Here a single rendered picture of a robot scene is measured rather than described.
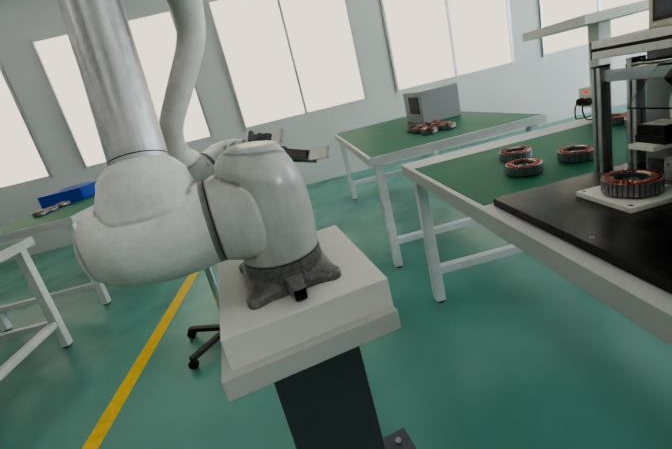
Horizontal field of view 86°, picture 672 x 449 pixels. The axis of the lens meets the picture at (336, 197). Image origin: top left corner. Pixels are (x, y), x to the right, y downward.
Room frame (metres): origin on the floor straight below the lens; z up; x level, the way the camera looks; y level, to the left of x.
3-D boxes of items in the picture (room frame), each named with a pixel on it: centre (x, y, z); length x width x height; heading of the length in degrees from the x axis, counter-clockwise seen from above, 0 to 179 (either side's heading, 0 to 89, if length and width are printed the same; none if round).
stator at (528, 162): (1.15, -0.63, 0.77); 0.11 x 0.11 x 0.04
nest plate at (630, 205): (0.75, -0.65, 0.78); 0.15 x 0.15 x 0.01; 3
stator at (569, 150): (1.16, -0.82, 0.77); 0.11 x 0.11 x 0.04
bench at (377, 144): (3.01, -0.73, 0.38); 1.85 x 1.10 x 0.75; 3
